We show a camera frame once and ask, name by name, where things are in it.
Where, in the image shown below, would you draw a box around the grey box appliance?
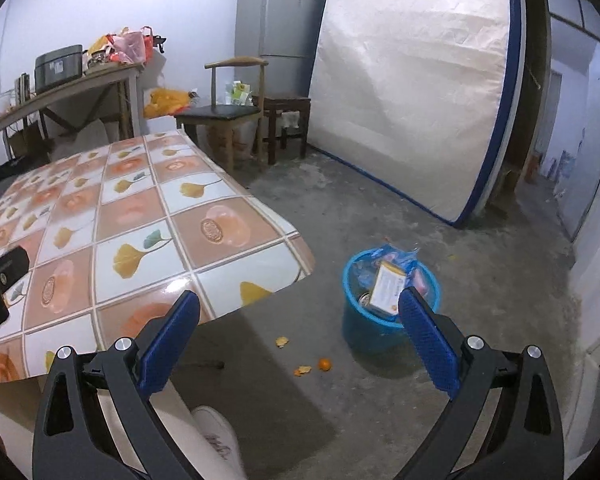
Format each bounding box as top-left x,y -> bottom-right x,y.
34,44 -> 83,94

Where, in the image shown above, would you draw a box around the white mattress blue trim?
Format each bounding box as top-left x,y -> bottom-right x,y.
309,0 -> 524,226

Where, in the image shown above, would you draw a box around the white shoe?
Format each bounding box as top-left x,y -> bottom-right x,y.
192,405 -> 247,479

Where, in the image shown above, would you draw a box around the small orange peel piece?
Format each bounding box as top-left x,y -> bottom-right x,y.
294,365 -> 312,377

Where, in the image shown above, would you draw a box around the orange plastic bag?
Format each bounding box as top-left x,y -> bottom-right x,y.
143,87 -> 197,119

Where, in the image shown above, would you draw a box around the small orange fruit piece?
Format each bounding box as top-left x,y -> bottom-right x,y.
318,358 -> 332,372

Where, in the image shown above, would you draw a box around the blue plastic wrapper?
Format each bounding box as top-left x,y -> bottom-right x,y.
351,244 -> 429,298

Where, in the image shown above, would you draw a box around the yellow white cardboard box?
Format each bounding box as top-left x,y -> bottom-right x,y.
370,261 -> 407,318

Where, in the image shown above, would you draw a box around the pink plastic bags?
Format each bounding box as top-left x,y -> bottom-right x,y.
82,26 -> 166,70

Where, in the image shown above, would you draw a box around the dark wooden stool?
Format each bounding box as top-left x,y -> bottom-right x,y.
252,94 -> 311,166

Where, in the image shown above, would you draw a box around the blue plastic bucket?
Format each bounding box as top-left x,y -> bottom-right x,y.
342,244 -> 441,354

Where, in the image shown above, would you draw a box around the grey refrigerator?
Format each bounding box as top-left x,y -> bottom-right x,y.
234,0 -> 325,96

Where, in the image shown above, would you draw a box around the grey metal shelf table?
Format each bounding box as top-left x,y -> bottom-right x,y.
0,64 -> 145,159

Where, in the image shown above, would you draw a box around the patterned tablecloth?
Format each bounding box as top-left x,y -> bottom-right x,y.
0,131 -> 315,382

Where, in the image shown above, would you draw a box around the wooden chair black seat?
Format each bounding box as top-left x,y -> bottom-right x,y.
174,56 -> 268,174

